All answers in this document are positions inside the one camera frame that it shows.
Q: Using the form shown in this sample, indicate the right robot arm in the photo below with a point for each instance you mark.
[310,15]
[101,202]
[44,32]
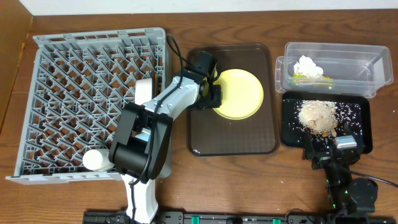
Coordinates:
[352,198]

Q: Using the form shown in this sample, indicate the rice food scraps pile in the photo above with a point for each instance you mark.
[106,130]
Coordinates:
[319,118]

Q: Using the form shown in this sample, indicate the clear plastic waste bin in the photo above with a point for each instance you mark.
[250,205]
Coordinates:
[355,69]

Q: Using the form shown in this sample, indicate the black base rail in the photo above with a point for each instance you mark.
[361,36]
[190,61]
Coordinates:
[188,218]

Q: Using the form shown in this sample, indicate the white napkin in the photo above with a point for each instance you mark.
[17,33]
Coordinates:
[306,66]

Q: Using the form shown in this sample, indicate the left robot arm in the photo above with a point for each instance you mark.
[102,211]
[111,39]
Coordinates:
[141,141]

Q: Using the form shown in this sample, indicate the wooden chopstick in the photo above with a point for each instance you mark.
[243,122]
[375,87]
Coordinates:
[154,85]

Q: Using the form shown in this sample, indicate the grey plastic dish rack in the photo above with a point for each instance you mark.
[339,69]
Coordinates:
[80,84]

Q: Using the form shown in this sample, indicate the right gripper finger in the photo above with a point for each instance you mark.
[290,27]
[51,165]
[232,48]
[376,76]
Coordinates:
[308,151]
[348,131]

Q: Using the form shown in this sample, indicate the yellow round plate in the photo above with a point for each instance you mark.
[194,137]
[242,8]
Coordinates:
[242,94]

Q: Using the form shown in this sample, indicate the white bowl with food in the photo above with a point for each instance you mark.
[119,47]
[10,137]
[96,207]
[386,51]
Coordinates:
[143,91]

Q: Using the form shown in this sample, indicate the white paper cup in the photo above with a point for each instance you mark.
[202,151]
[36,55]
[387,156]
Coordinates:
[97,160]

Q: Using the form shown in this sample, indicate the dark brown serving tray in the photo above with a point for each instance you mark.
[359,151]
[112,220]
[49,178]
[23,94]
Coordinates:
[209,134]

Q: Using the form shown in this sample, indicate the green orange snack wrapper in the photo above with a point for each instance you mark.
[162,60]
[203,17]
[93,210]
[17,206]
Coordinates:
[301,79]

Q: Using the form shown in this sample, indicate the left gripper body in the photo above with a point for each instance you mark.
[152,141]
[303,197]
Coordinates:
[212,98]

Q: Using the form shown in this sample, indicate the black food waste tray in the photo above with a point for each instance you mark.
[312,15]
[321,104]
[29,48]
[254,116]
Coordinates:
[351,110]

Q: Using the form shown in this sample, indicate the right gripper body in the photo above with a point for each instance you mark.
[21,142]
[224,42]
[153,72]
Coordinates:
[325,158]

